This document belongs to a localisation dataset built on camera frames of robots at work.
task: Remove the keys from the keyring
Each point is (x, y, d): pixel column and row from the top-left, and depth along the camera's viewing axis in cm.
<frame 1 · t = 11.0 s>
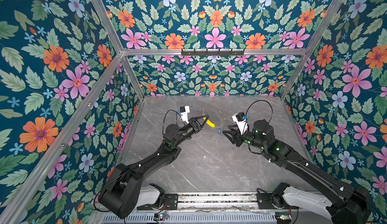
left hand: (210, 115, 67), fingers closed
right hand: (226, 128, 72), fingers open
large keyring with yellow sleeve: (210, 123, 72), point 29 cm above the table
blue-capped key: (219, 130, 73), point 26 cm above the table

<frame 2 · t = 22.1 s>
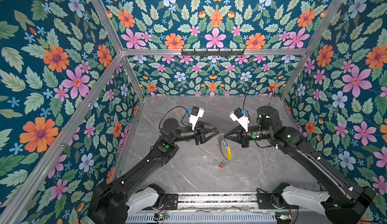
left hand: (218, 130, 59), fingers open
right hand: (225, 134, 63), fingers closed
large keyring with yellow sleeve: (228, 148, 64), point 29 cm above the table
red-capped key: (222, 164, 74), point 14 cm above the table
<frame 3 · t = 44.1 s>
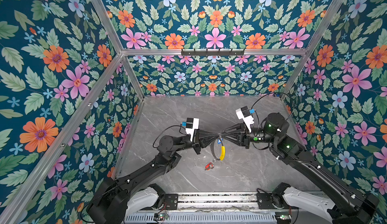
left hand: (218, 137, 56), fingers closed
right hand: (224, 134, 57), fingers open
large keyring with yellow sleeve: (222, 151, 60), point 32 cm above the table
red-capped key: (209, 166, 68), point 20 cm above the table
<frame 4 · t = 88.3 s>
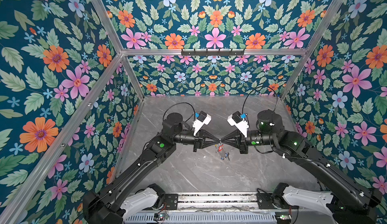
left hand: (219, 142, 55), fingers closed
right hand: (223, 138, 58), fingers closed
red-capped key: (220, 148, 64), point 29 cm above the table
